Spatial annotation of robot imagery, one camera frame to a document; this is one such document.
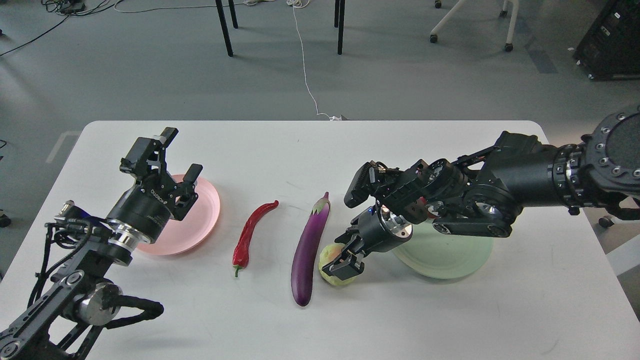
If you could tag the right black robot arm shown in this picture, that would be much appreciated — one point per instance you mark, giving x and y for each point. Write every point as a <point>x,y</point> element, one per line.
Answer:
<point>483,193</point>

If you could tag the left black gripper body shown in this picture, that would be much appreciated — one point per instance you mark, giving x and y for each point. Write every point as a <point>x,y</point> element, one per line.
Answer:
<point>146,207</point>

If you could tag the red chili pepper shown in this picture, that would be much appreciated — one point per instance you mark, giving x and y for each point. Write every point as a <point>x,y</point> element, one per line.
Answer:
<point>241,253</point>

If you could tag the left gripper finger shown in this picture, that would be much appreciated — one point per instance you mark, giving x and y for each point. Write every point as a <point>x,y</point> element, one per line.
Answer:
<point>184,195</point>
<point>147,157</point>

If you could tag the white chair base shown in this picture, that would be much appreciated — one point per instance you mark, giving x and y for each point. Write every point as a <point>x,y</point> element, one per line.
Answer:
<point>509,8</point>

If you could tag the green plate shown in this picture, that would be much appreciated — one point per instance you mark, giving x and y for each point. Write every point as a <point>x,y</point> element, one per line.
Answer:
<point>442,256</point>

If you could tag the pink plate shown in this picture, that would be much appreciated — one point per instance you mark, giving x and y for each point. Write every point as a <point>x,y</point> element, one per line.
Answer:
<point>181,236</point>

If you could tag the green yellow peach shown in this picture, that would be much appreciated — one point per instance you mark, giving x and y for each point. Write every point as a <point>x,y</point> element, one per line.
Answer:
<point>328,254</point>

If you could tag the chair caster right edge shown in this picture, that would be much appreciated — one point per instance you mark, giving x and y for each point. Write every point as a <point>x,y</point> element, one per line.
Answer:
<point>608,221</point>

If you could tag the purple eggplant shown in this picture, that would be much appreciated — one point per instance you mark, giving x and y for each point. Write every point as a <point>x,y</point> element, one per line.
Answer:
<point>302,269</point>

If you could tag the black equipment case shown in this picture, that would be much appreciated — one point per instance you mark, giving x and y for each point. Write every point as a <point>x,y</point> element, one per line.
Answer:
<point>610,49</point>

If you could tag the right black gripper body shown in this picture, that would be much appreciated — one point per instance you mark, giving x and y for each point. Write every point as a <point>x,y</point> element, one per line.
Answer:
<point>377,229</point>

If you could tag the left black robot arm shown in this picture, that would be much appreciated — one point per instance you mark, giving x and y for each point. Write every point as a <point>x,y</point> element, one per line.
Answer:
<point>72,300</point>

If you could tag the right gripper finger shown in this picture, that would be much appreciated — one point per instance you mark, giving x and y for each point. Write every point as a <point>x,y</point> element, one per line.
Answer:
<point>350,243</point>
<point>346,265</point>

